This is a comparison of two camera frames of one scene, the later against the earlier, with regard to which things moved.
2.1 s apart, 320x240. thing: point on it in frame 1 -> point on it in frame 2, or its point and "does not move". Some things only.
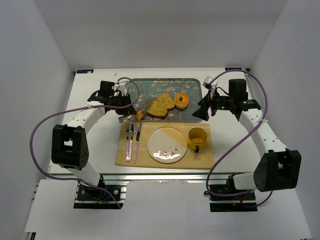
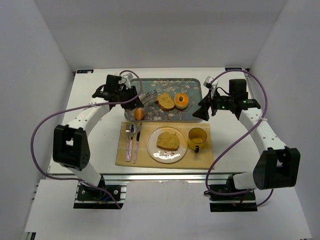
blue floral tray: [145, 91] does not move
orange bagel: [181, 105] does not move
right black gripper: [211, 104] does not move
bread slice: [157, 108] -> [166, 141]
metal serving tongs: [139, 107] -> [154, 92]
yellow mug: [197, 138] does not move
